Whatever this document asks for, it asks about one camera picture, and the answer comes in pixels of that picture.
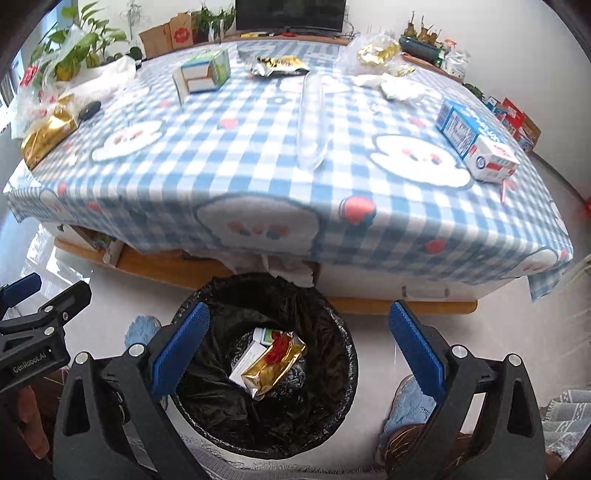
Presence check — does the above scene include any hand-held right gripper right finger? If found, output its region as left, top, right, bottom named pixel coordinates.
left=388, top=300, right=548, bottom=480

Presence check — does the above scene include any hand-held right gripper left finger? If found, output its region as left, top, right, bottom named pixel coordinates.
left=53, top=301, right=211, bottom=480

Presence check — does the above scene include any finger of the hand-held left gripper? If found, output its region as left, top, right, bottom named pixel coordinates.
left=0, top=281, right=92, bottom=340
left=0, top=272, right=42, bottom=309

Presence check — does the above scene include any white pill bottle green label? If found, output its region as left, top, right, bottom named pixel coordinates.
left=253, top=327, right=284, bottom=347

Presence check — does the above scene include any large gold foil bag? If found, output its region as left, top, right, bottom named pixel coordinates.
left=240, top=332, right=308, bottom=401

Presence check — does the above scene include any red mesh net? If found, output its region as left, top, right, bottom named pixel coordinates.
left=267, top=333, right=291, bottom=363

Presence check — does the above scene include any black lined waste bin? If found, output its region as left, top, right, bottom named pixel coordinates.
left=171, top=273, right=358, bottom=460

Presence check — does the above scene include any clear bag of gold wrappers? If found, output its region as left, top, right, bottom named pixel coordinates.
left=339, top=33, right=419, bottom=77

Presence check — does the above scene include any yellow black snack packet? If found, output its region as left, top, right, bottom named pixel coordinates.
left=249, top=54, right=311, bottom=77

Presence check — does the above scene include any person's left hand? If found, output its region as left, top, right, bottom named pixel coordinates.
left=17, top=385, right=51, bottom=460

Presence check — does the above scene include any blue fuzzy slipper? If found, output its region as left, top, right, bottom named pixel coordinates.
left=382, top=374, right=439, bottom=462
left=124, top=314, right=162, bottom=354

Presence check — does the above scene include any person's foot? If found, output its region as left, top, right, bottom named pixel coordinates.
left=385, top=424, right=469, bottom=469

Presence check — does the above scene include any small gold foil bag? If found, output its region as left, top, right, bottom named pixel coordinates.
left=21, top=95, right=78, bottom=171

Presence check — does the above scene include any grey patterned rug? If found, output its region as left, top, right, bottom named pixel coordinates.
left=538, top=389, right=591, bottom=460

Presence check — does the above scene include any white plastic bag red print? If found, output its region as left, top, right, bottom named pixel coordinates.
left=9, top=25, right=75, bottom=139

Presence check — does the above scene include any blue checked tablecloth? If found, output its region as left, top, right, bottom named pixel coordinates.
left=4, top=36, right=574, bottom=303

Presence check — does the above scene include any blue white milk carton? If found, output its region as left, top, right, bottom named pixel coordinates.
left=435, top=98, right=522, bottom=183

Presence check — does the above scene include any clear plastic tube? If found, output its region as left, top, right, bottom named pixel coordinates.
left=297, top=71, right=329, bottom=171

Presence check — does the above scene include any light green leafy plant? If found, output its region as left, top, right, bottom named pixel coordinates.
left=32, top=0, right=130, bottom=81

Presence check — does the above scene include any red printed box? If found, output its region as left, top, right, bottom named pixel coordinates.
left=499, top=98, right=527, bottom=134

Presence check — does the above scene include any crumpled white tissue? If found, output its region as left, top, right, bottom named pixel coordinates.
left=381, top=76, right=428, bottom=102
left=352, top=73, right=393, bottom=89

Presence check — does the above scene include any green white carton box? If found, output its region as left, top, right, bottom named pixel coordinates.
left=172, top=48, right=232, bottom=106

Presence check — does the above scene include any plain brown cardboard box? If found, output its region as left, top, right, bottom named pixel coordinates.
left=139, top=23, right=174, bottom=58

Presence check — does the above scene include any cardboard box red print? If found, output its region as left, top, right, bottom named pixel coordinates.
left=168, top=11, right=195, bottom=49

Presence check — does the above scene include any white paper sack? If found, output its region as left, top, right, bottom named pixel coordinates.
left=445, top=46, right=472, bottom=77

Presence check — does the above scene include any bonsai in teal pot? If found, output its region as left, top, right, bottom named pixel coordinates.
left=398, top=10, right=446, bottom=63

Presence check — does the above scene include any long-leaf potted plant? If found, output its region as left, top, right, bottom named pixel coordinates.
left=190, top=2, right=236, bottom=44

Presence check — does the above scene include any black television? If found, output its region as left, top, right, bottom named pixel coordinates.
left=235, top=0, right=348, bottom=34

